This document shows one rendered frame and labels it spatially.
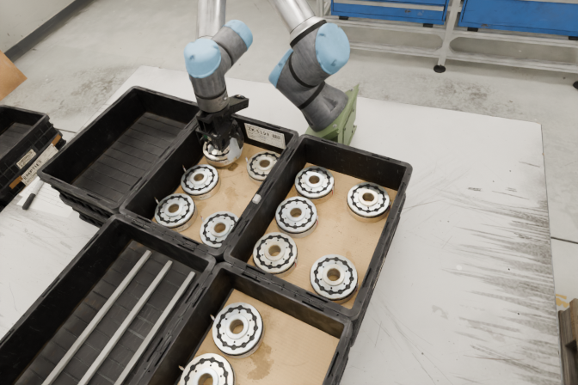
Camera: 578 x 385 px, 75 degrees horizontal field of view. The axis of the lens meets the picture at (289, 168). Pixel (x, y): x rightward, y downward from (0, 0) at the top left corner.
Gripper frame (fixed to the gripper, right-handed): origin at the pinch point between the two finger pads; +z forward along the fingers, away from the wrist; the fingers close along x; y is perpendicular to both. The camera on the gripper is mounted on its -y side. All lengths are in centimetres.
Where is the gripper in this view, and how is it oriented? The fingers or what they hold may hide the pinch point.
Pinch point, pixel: (230, 150)
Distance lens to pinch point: 108.4
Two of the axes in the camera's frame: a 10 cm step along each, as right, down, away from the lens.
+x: 8.9, 3.5, -3.0
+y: -4.6, 7.1, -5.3
